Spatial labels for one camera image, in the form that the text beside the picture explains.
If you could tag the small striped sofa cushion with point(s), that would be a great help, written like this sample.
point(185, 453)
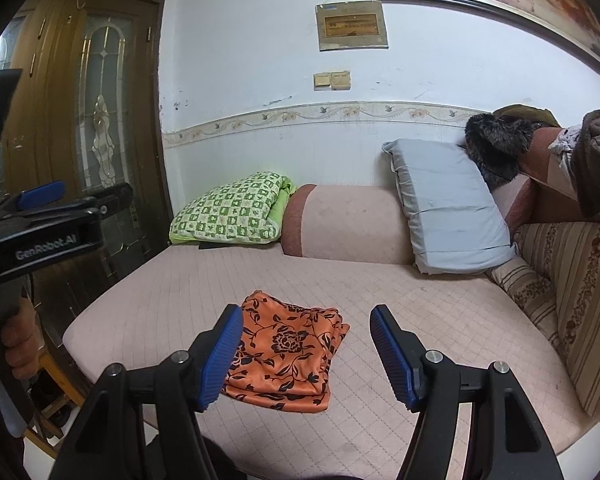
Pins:
point(525, 295)

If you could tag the pink sofa armrest bolster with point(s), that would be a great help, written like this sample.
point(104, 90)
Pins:
point(350, 225)

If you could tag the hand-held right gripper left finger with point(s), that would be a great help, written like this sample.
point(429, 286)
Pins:
point(220, 360)

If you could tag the wall light switch plate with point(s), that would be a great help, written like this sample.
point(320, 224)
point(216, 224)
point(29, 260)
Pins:
point(332, 81)

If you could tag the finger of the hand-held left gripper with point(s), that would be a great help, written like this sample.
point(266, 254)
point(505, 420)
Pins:
point(115, 196)
point(42, 195)

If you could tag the white patterned cloth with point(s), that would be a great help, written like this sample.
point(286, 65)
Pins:
point(565, 139)

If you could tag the large striped sofa backrest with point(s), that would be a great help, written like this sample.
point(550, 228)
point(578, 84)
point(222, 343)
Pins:
point(585, 300)

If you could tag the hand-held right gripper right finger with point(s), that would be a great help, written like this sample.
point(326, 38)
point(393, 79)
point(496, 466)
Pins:
point(392, 360)

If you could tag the green checkered pillow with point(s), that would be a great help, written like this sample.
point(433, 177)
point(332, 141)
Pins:
point(230, 210)

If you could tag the wooden door with glass panel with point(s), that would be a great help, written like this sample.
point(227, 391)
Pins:
point(55, 110)

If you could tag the orange floral blouse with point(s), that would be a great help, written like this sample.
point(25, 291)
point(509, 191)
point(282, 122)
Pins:
point(285, 350)

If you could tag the wall electrical panel box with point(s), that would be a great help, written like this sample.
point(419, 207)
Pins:
point(351, 26)

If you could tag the person's left hand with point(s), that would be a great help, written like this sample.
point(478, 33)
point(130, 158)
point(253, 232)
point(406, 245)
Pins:
point(20, 345)

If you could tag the grey pillow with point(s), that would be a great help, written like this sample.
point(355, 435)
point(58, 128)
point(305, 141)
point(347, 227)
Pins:
point(445, 205)

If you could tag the wooden stool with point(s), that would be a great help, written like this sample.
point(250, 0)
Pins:
point(55, 385)

